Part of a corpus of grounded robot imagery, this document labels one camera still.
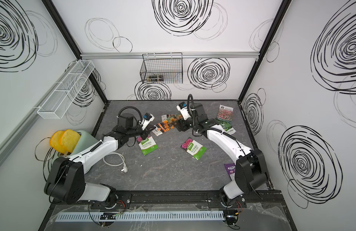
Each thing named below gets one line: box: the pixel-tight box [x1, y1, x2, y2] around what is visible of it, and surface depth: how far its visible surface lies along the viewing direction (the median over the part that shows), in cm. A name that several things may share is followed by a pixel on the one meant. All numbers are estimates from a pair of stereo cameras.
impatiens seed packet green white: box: [136, 135, 159, 156], surface depth 96 cm
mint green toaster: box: [70, 130, 100, 157], surface depth 80 cm
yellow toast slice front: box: [59, 129, 81, 154], surface depth 77 cm
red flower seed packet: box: [216, 104, 234, 121], surface depth 114 cm
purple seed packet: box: [224, 163, 236, 181], surface depth 84 cm
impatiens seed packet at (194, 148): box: [180, 137, 208, 161], surface depth 95 cm
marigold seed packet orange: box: [151, 121, 167, 137], surface depth 88 cm
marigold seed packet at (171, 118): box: [161, 114, 184, 124], surface depth 87 cm
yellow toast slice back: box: [49, 130, 67, 154], surface depth 75 cm
